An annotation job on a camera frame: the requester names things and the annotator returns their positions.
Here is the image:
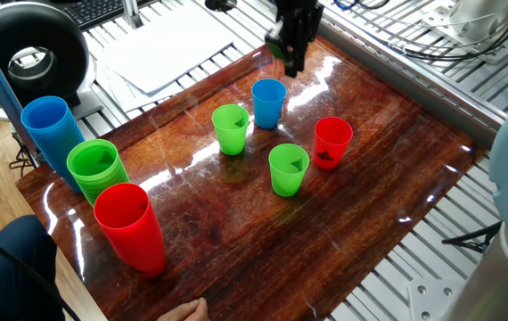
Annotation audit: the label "stack of green cups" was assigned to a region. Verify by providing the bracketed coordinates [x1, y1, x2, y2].
[66, 138, 131, 208]

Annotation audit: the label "black computer keyboard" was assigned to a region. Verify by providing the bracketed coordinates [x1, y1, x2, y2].
[60, 0, 160, 31]

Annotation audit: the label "red plastic cup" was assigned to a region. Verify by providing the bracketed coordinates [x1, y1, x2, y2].
[312, 116, 354, 170]

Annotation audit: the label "blue-grey metal post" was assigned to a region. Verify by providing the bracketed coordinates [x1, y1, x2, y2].
[0, 17, 45, 167]

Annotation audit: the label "person's leg in blue trousers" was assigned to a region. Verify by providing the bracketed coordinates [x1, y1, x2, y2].
[0, 215, 66, 321]

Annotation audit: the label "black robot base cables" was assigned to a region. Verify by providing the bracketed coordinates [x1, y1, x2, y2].
[369, 0, 508, 63]

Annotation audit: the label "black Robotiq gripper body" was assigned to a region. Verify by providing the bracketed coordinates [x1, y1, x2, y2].
[274, 0, 326, 44]

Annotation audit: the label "glossy wood-grain table mat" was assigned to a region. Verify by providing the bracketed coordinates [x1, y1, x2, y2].
[15, 35, 489, 321]

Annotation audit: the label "stack of blue cups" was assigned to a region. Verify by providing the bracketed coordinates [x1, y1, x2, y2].
[20, 95, 86, 194]

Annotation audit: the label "blue plastic cup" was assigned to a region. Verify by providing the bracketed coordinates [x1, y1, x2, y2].
[250, 78, 288, 130]

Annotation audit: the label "person's bare hand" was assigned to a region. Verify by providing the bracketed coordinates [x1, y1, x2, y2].
[156, 297, 210, 321]

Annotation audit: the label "white paper sheets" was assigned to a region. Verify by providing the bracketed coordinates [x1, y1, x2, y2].
[97, 2, 237, 112]

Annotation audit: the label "green plastic cup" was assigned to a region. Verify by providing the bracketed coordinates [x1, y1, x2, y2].
[211, 103, 250, 157]
[267, 143, 311, 198]

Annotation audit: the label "white perforated bracket plate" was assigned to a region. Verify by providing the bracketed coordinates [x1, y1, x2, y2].
[407, 278, 467, 321]

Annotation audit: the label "aluminium table edge rail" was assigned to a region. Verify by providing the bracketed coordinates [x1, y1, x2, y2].
[318, 20, 508, 148]

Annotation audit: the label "stack of red cups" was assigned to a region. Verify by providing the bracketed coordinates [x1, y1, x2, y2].
[93, 182, 167, 280]

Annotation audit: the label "thin black cable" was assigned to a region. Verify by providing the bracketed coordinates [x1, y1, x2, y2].
[0, 217, 82, 321]

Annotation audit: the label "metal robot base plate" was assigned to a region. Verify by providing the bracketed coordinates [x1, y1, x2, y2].
[421, 0, 508, 66]

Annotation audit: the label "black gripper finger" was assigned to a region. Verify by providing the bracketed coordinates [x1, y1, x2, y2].
[264, 29, 294, 68]
[283, 39, 312, 79]

